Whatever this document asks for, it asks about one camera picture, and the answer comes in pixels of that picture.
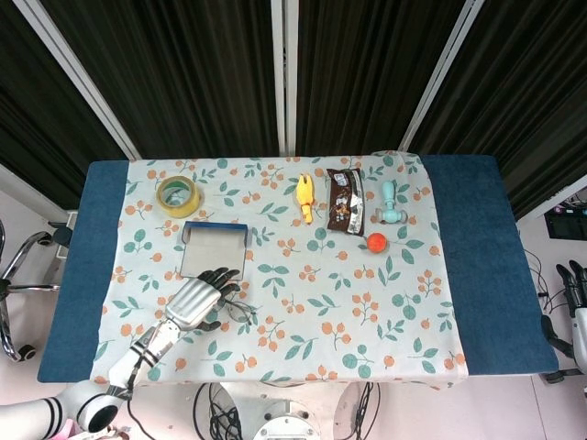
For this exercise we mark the yellow clear tape roll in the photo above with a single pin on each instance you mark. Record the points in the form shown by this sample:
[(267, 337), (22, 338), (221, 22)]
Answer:
[(180, 206)]

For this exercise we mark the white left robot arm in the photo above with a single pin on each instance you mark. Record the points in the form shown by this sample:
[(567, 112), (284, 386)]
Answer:
[(137, 357)]

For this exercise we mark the orange red ball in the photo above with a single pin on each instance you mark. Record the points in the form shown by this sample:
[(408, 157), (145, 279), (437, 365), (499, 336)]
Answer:
[(376, 243)]

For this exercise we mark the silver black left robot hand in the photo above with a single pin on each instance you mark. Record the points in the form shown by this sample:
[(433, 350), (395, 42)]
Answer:
[(192, 300)]

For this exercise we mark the chrome base office chair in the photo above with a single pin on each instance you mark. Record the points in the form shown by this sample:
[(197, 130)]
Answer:
[(18, 279)]

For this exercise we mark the black monitor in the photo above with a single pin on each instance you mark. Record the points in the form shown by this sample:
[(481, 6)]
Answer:
[(566, 225)]

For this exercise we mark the black-framed eyeglasses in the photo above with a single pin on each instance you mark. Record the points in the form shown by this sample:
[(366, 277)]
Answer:
[(248, 313)]

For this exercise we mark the yellow rubber chicken toy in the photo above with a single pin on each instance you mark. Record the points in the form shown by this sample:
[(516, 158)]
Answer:
[(306, 197)]

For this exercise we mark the blue table cover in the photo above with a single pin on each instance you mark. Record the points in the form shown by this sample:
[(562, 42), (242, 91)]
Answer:
[(477, 256)]

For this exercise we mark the blue glasses case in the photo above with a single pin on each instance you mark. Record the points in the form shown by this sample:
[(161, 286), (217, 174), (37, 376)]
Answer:
[(213, 249)]

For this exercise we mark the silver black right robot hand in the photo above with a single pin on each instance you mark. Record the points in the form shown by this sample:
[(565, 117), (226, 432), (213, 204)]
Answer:
[(579, 293)]

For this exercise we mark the white frame post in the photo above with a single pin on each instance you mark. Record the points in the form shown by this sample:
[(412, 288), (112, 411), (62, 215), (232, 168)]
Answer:
[(440, 78), (82, 78), (284, 78)]

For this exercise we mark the brown snack bag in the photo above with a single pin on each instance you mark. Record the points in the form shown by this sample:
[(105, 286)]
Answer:
[(344, 201)]

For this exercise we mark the teal plastic toy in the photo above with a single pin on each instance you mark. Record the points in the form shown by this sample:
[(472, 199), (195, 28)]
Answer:
[(390, 212)]

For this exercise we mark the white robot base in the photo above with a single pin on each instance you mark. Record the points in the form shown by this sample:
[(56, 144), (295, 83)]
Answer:
[(293, 417)]

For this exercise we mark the floral print tablecloth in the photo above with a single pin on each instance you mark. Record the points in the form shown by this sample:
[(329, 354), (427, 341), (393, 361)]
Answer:
[(321, 293)]

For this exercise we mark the black curtain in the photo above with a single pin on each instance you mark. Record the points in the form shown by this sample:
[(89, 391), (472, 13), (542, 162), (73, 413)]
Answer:
[(192, 78)]

